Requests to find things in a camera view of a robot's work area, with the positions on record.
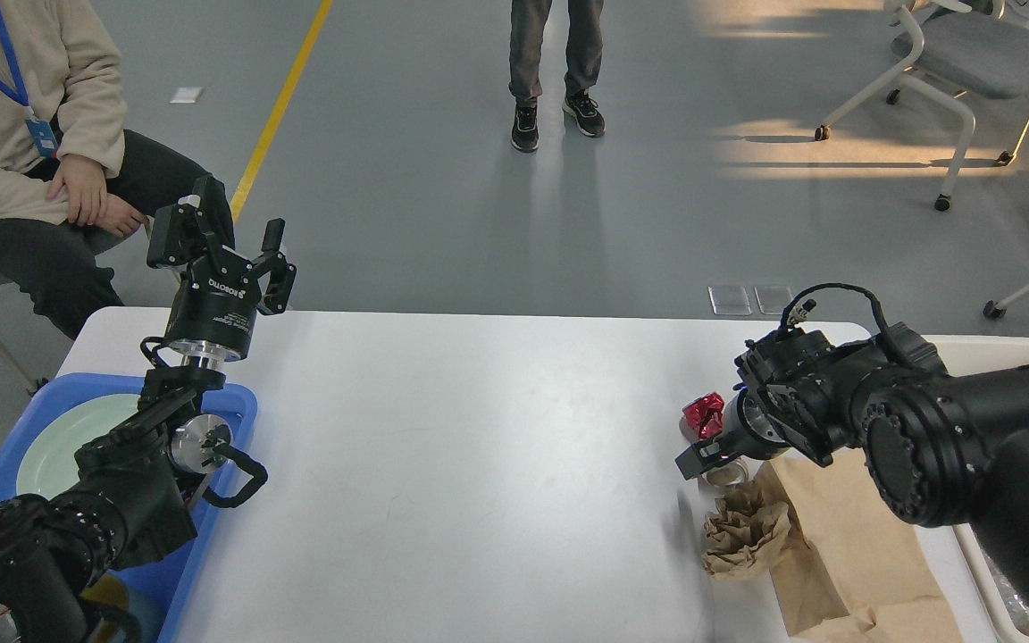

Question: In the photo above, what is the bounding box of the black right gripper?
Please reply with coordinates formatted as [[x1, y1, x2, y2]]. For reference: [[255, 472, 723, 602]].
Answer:
[[674, 391, 790, 481]]

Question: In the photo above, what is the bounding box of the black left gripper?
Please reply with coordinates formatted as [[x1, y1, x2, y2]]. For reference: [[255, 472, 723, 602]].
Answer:
[[146, 174, 297, 362]]

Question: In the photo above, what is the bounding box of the crushed red can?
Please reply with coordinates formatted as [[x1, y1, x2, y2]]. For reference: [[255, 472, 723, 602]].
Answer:
[[681, 392, 749, 489]]

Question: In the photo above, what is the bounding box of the green plate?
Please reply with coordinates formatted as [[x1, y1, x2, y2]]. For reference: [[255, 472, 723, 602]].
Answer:
[[15, 394, 138, 499]]

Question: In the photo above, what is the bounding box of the dark teal mug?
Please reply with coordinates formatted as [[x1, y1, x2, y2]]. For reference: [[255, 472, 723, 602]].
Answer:
[[80, 574, 164, 642]]

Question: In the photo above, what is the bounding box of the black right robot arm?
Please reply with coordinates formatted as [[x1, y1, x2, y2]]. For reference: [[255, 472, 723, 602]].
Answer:
[[675, 288, 1029, 605]]

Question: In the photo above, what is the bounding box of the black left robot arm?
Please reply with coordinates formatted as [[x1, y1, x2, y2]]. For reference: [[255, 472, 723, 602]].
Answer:
[[0, 176, 297, 642]]

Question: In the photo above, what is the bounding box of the crumpled brown paper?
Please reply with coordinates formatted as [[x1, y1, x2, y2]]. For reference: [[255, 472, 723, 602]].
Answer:
[[701, 481, 792, 580]]

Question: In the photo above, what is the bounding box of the brown paper bag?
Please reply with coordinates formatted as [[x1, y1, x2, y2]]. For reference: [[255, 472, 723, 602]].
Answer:
[[754, 451, 964, 643]]

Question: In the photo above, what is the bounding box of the person in beige sweater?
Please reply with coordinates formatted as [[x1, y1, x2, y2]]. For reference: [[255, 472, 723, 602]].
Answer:
[[0, 0, 234, 340]]

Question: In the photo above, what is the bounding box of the white plastic bin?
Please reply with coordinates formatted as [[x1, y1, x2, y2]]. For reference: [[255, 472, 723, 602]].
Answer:
[[917, 335, 1029, 642]]

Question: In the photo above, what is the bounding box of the white chair leg right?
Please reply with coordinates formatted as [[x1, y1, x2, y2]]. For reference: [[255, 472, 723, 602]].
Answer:
[[983, 282, 1029, 319]]

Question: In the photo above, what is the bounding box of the person in black sneakers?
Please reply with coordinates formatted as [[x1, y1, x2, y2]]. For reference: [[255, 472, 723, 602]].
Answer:
[[508, 0, 607, 154]]

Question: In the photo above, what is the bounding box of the grey office chair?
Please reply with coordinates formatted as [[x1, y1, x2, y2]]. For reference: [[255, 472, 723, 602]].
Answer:
[[814, 1, 1029, 212]]

